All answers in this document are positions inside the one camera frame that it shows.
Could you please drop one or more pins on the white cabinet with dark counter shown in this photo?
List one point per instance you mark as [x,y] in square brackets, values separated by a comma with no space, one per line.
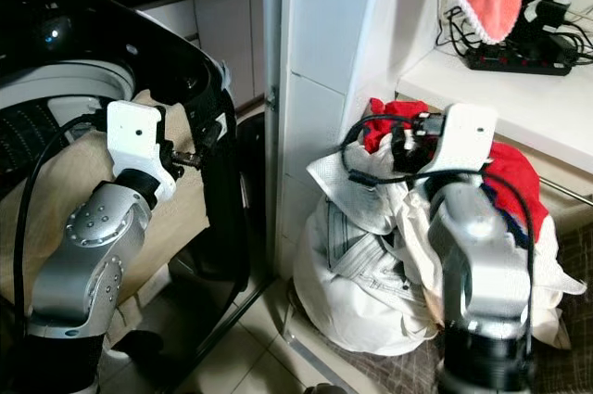
[222,23]

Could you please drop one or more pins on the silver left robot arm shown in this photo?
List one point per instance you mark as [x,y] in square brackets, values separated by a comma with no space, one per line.
[88,255]

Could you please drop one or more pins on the red garment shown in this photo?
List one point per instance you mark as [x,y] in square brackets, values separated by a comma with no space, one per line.
[514,176]

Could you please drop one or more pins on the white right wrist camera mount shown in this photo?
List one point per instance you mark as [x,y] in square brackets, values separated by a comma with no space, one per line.
[468,139]

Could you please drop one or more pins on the white mesh fabric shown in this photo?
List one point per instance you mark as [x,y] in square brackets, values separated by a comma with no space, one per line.
[352,185]

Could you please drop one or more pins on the grey metal door frame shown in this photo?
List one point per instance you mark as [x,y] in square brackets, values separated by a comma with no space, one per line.
[272,88]

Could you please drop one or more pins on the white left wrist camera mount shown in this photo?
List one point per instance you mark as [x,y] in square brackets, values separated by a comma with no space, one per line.
[134,139]

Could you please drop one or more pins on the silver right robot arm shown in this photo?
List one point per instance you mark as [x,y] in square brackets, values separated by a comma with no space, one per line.
[482,264]

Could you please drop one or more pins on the dark patterned floor mat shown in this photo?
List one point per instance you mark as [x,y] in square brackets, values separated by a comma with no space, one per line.
[570,320]

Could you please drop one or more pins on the cream garment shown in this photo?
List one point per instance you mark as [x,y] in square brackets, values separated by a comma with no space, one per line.
[417,236]

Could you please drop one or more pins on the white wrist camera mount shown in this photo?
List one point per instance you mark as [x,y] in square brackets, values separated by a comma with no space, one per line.
[468,139]
[134,139]

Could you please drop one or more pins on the black power strip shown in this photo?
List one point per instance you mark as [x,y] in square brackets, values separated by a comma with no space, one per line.
[519,62]

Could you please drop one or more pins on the black top-load washing machine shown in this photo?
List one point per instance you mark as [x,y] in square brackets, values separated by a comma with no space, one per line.
[56,79]

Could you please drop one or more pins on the white laundry bag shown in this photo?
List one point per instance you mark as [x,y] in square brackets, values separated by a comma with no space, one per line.
[352,292]

